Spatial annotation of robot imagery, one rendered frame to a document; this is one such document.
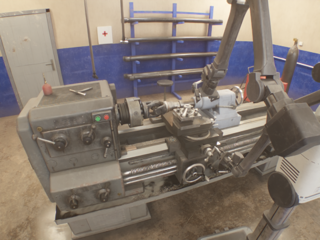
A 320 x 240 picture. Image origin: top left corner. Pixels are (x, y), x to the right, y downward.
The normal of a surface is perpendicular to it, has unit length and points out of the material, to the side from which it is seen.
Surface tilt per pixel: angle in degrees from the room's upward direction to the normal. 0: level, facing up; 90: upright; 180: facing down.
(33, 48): 90
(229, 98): 82
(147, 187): 0
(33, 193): 0
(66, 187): 32
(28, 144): 90
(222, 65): 112
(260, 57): 87
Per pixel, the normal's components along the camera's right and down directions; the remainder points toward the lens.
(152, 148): 0.20, -0.44
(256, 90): -0.98, 0.09
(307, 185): -0.39, 0.52
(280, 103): -0.55, -0.34
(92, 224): 0.34, 0.46
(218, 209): 0.00, -0.87
